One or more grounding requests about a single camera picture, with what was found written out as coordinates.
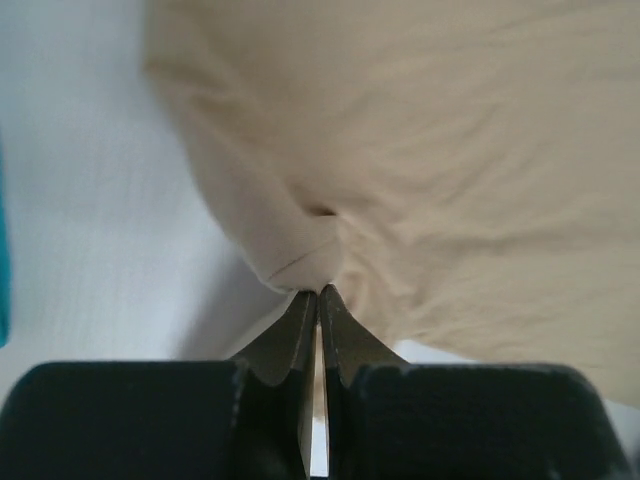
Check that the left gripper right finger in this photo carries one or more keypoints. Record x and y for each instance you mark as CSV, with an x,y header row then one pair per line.
x,y
391,419

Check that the beige t shirt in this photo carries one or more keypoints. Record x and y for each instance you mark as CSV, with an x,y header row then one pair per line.
x,y
465,172

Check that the folded teal t shirt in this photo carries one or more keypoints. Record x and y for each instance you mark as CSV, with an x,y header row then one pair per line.
x,y
5,265

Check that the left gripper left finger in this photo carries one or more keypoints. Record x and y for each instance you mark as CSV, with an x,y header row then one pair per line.
x,y
247,417

